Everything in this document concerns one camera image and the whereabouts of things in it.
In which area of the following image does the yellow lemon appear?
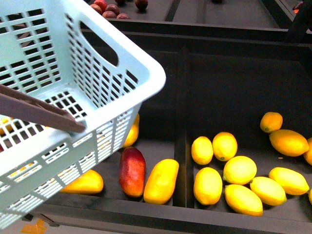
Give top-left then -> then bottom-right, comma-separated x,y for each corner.
269,129 -> 310,157
225,184 -> 263,216
193,167 -> 223,205
269,167 -> 310,195
250,176 -> 287,206
191,136 -> 214,165
222,156 -> 257,185
212,132 -> 237,161

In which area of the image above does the orange lemon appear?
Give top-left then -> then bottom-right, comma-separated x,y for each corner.
260,112 -> 283,134

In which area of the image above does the red mango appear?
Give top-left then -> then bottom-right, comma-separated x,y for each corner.
119,147 -> 146,197

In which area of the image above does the brown basket handle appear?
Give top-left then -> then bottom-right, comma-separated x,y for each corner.
0,85 -> 85,133

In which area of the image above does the light blue plastic basket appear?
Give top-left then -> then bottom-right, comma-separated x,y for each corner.
0,0 -> 166,229

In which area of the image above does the yellow mango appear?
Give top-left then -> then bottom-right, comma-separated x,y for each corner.
60,170 -> 104,195
143,158 -> 179,205

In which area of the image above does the yellow mango under basket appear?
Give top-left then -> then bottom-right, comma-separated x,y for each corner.
60,170 -> 104,195

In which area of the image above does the black fruit display shelf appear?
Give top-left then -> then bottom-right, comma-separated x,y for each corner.
24,0 -> 312,234

